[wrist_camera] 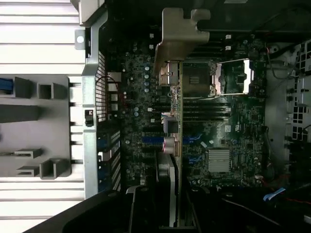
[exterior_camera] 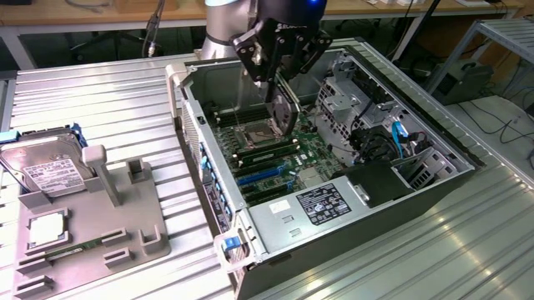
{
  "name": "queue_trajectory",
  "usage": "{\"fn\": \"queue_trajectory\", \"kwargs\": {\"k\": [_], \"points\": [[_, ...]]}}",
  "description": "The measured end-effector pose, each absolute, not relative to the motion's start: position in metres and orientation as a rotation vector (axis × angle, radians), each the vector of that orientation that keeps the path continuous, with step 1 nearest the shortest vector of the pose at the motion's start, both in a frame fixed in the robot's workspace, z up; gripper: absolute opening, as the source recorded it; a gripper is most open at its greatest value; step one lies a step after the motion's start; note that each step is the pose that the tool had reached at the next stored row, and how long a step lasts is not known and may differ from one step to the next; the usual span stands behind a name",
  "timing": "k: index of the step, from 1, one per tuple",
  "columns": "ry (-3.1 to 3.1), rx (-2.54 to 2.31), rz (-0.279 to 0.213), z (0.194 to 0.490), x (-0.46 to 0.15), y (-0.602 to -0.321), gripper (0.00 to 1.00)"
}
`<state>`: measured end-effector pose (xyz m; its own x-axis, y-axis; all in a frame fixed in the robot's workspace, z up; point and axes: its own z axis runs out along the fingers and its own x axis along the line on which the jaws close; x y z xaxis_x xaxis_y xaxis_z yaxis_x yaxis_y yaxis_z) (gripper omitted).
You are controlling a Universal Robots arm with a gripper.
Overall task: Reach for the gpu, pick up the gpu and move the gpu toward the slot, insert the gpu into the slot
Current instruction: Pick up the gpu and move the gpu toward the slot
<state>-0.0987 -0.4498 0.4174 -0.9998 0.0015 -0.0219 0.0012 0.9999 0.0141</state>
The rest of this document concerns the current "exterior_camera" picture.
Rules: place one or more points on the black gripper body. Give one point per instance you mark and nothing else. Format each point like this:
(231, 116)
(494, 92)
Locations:
(291, 15)

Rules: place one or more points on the black graphics card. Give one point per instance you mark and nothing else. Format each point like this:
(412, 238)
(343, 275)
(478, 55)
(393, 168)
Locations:
(285, 115)

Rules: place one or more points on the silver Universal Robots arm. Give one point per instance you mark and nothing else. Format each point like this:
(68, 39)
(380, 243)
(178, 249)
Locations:
(216, 28)

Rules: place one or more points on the black RAM slot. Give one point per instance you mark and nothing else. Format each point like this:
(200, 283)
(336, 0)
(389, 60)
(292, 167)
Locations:
(245, 120)
(239, 114)

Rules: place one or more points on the black expansion slot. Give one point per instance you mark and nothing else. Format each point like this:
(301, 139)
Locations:
(267, 193)

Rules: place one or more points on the metal disk bay cage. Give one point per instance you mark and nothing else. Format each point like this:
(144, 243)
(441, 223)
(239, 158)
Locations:
(337, 103)

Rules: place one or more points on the CPU socket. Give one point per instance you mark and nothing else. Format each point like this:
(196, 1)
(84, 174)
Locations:
(256, 136)

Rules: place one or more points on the green motherboard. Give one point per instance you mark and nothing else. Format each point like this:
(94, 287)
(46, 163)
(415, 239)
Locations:
(308, 150)

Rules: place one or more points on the green RAM stick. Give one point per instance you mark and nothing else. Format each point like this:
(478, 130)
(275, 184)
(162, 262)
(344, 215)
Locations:
(267, 156)
(70, 250)

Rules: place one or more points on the black office chair base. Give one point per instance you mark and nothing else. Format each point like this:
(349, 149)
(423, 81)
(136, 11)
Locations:
(120, 39)

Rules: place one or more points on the dark grey floor device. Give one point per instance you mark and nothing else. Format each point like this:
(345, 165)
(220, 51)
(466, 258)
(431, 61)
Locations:
(471, 81)

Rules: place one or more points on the silver chipset heatsink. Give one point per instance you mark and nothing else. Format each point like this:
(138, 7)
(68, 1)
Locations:
(312, 176)

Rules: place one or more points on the grey metal shelf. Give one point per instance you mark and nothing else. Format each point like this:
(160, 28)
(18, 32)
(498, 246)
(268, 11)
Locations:
(508, 31)

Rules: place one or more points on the grey power supply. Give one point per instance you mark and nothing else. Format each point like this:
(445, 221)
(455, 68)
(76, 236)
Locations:
(283, 225)

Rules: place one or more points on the open black PC case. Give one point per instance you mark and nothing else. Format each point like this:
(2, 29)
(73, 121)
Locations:
(375, 225)

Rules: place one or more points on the blue case latch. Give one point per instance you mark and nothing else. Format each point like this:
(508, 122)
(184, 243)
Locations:
(229, 244)

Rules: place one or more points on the silver hard disk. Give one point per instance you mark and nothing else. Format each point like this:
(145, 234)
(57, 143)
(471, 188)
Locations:
(49, 175)

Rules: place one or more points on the grey parts rack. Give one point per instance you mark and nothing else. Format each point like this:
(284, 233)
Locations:
(96, 218)

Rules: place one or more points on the blue disk carrier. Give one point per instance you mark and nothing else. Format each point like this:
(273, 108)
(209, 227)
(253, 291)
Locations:
(8, 136)

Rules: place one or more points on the silver CPU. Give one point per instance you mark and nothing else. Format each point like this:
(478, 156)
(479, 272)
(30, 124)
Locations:
(48, 228)

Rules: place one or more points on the wooden desk white frame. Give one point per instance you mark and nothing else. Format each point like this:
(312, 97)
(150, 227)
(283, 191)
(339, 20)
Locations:
(124, 14)

